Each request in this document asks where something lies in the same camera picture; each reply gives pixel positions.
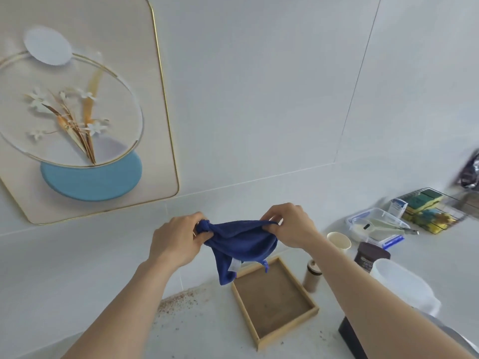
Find person's left hand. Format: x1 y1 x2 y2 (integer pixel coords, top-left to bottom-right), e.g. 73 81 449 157
148 212 214 270

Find clear plastic container blue lid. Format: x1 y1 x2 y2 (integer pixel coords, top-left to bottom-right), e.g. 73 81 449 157
345 208 411 250

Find square wooden tray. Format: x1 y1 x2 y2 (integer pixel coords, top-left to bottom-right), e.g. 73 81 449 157
231 256 320 351

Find person's right forearm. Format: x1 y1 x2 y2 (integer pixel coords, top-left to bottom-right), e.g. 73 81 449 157
304 234 477 359

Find person's right hand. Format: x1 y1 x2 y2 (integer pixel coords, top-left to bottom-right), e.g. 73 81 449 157
260 203 319 250

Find spilled brown coffee grounds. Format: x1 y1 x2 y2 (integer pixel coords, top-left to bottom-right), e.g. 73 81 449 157
156 287 207 317

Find small white and blue box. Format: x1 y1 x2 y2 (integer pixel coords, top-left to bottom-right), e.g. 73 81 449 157
388 198 408 219

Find green and yellow sponge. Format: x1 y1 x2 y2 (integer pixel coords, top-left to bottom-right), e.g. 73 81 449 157
398 193 435 215
420 188 444 204

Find dark blue cloth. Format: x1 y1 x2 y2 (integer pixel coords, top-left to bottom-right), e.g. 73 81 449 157
195 220 279 286

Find dark shiny bag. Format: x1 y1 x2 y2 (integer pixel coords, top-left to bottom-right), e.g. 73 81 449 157
459 149 479 191

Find black box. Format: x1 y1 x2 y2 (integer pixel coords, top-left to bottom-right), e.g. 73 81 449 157
338 316 369 359

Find small wooden cylinder shaker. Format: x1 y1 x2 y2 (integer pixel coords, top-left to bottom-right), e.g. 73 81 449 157
302 259 323 294

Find black wire rack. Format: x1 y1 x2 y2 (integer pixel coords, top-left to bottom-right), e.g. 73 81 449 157
402 187 479 235

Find person's left forearm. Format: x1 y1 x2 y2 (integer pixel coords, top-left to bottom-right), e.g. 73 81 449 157
62 257 181 359

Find white paper cup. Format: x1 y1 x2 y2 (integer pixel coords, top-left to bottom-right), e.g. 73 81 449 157
327 232 352 255

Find floral wall art panel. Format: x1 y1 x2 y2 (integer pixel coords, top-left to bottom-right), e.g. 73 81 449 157
0 0 180 226

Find metal tongs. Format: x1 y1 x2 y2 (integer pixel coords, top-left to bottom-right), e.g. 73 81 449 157
368 221 420 236

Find jar with dark brown lid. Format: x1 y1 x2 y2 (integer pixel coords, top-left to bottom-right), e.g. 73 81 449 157
354 242 391 273

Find yellow sponge in wrapper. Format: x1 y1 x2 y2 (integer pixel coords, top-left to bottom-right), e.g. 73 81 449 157
412 208 458 235

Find white plastic jug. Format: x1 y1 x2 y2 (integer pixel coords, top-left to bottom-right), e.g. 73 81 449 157
370 258 442 317

